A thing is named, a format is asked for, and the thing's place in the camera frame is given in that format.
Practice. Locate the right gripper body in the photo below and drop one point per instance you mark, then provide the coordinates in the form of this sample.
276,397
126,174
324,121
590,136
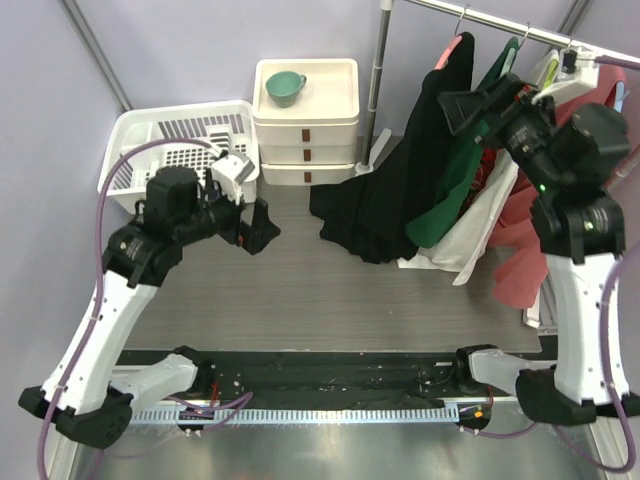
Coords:
513,101

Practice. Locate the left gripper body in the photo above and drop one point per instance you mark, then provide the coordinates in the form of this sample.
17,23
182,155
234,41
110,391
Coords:
244,235

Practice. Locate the pink hanger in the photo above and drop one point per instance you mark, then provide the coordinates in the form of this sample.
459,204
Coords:
455,40

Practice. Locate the black t shirt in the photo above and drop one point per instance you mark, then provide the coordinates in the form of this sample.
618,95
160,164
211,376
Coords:
367,214

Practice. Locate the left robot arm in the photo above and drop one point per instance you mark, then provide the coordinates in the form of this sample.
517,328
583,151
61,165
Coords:
81,397

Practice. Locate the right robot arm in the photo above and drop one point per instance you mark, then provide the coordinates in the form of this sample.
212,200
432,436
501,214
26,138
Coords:
581,233

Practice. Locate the lime green hanger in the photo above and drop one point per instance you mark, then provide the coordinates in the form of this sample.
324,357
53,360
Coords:
545,71

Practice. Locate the light blue hanger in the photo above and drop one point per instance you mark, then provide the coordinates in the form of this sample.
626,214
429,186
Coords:
620,95

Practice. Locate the green t shirt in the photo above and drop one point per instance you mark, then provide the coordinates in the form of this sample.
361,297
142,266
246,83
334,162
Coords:
438,167

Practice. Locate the white t shirt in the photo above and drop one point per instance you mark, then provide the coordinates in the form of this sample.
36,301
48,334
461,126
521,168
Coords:
453,234

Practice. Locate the salmon pink t shirt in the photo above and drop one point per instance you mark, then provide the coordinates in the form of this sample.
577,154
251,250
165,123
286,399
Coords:
518,279

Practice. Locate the white drawer unit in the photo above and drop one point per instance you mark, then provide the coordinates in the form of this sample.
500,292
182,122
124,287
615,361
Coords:
314,141

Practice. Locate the metal clothes rack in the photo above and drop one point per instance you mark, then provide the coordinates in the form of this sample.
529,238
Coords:
373,146

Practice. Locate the green cup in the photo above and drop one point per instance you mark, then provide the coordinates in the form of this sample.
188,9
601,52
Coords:
284,87

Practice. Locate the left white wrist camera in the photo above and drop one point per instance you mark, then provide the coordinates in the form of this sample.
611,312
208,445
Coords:
235,173

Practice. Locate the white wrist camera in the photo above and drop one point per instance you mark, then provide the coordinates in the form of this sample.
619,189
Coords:
577,74
235,173

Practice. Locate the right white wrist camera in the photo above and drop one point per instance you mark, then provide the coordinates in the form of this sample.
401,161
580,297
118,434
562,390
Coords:
577,74

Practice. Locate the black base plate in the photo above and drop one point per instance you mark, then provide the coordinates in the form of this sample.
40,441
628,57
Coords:
332,381

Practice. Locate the white cable duct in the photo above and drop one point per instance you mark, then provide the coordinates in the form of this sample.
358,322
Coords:
166,414

